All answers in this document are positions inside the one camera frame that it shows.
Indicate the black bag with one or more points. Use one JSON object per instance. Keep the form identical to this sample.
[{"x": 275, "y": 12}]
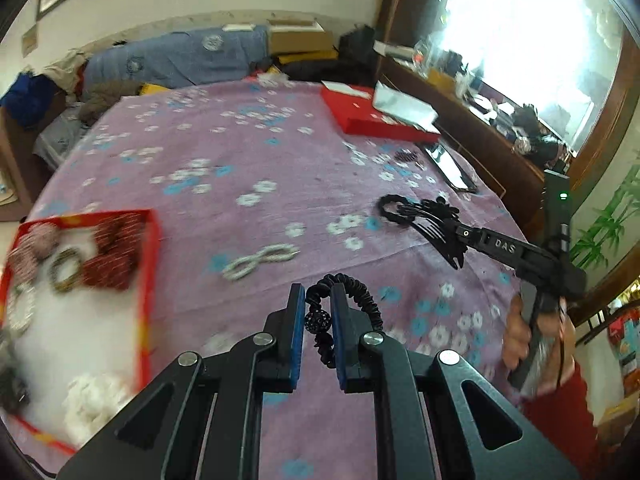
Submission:
[{"x": 357, "y": 50}]

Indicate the red plaid scrunchie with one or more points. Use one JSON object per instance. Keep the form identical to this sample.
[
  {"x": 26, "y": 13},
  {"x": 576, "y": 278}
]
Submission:
[{"x": 35, "y": 250}]

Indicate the bamboo wall sticker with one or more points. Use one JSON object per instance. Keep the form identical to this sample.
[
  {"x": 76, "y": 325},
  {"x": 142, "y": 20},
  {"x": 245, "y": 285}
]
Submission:
[{"x": 605, "y": 225}]

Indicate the smartphone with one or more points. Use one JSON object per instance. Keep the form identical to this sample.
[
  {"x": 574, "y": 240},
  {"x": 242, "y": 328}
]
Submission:
[{"x": 452, "y": 166}]

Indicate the blue checked quilt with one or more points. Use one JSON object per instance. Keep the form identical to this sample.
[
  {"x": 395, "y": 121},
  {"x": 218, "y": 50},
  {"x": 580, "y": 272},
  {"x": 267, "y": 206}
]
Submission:
[{"x": 175, "y": 55}]

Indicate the white cherry print scrunchie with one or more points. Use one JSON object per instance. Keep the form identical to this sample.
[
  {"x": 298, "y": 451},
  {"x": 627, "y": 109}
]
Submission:
[{"x": 92, "y": 402}]

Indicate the beige clothes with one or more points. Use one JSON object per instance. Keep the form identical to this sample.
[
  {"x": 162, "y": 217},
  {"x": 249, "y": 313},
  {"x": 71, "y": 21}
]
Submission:
[{"x": 67, "y": 72}]

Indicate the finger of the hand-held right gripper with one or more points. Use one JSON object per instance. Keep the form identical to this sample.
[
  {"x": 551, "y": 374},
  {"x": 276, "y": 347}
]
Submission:
[{"x": 500, "y": 245}]

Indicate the red flat gift box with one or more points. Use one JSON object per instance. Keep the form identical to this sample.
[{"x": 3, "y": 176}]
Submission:
[{"x": 350, "y": 110}]

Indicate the cardboard box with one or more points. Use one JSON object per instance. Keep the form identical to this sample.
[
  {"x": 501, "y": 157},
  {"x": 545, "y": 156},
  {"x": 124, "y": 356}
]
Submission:
[{"x": 300, "y": 40}]

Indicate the dark wooden ledge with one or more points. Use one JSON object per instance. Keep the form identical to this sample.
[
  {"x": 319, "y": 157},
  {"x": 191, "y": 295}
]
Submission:
[{"x": 480, "y": 130}]

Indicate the black flower hair clip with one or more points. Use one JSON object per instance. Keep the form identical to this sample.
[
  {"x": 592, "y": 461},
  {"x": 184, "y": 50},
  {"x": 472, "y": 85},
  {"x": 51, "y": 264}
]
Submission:
[{"x": 425, "y": 220}]

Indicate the wooden window frame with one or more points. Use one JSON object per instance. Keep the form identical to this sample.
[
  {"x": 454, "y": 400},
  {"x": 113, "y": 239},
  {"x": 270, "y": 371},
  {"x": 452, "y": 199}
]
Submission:
[{"x": 612, "y": 170}]

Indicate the small wall plaque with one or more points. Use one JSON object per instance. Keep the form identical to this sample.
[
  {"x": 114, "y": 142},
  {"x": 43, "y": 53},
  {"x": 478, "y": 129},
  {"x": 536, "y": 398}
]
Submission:
[{"x": 30, "y": 41}]

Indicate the brown leaf hair clip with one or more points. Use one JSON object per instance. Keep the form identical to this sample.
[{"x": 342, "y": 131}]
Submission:
[{"x": 407, "y": 157}]

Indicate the blue clothes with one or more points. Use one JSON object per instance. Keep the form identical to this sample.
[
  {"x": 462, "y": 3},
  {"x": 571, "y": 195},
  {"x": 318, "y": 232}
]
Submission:
[{"x": 25, "y": 100}]

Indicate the red polka dot scrunchie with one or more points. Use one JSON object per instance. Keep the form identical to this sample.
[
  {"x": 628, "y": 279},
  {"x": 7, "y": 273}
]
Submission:
[{"x": 112, "y": 260}]

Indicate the black furry item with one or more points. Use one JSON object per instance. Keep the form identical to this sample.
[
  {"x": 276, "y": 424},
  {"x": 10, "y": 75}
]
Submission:
[{"x": 540, "y": 137}]

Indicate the black dotted scrunchie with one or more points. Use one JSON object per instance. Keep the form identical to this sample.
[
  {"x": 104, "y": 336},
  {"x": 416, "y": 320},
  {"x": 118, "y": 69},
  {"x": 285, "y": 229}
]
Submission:
[{"x": 10, "y": 385}]

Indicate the person's right hand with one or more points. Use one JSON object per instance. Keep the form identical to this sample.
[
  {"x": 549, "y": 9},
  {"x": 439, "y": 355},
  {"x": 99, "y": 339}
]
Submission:
[{"x": 517, "y": 330}]

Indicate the person's right forearm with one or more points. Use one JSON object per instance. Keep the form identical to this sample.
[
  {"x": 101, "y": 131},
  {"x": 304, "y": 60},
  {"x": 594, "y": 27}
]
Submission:
[{"x": 565, "y": 420}]

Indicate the purple floral bedsheet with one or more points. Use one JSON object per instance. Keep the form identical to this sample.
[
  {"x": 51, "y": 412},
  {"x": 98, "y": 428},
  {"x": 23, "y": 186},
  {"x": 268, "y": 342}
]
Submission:
[{"x": 225, "y": 160}]

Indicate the leopard print scrunchie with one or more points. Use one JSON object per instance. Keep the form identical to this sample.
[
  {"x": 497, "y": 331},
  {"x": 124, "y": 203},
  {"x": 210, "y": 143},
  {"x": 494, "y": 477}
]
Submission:
[{"x": 55, "y": 281}]

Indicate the yellow box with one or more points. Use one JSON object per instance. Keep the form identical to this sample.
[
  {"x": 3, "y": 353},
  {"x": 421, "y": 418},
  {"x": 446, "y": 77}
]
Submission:
[{"x": 441, "y": 78}]

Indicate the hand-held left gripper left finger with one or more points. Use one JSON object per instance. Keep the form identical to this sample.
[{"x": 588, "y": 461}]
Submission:
[{"x": 298, "y": 335}]

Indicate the pearl figure eight hair clip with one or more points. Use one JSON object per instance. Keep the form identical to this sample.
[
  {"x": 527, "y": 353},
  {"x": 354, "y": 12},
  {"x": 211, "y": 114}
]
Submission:
[{"x": 260, "y": 262}]

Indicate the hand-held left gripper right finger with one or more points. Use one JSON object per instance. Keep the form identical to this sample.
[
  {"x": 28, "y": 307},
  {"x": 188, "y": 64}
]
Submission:
[{"x": 340, "y": 335}]

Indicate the white papers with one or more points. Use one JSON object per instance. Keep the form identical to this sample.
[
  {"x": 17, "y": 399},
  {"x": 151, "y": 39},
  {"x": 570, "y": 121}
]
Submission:
[{"x": 400, "y": 105}]

